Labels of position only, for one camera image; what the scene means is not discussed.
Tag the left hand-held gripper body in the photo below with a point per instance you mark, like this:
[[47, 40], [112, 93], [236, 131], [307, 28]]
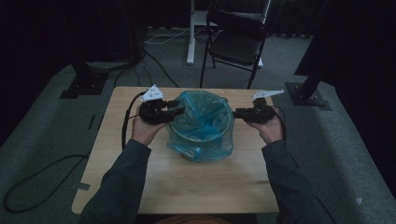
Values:
[[152, 112]]

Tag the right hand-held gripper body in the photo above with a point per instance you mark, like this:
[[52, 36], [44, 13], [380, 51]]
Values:
[[260, 113]]

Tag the blue plastic bag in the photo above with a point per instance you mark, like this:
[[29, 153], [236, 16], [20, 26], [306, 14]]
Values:
[[199, 124]]

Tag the green ribbed plastic bin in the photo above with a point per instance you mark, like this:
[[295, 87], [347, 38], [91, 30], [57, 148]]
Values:
[[218, 146]]

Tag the person's right hand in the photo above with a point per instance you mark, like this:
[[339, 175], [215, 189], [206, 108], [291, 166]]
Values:
[[271, 130]]

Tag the person's left hand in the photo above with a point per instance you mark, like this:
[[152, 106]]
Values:
[[144, 132]]

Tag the black metal stand base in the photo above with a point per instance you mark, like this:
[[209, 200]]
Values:
[[85, 84], [306, 95]]

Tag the black tape strip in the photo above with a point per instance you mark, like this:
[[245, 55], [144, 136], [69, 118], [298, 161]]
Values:
[[91, 122]]

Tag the black folding chair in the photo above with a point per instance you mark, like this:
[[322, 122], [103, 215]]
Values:
[[236, 46]]

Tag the grey tape piece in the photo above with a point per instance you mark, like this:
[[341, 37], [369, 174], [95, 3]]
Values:
[[83, 186]]

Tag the dark curtain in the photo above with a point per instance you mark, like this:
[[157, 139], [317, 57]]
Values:
[[37, 46], [358, 62]]

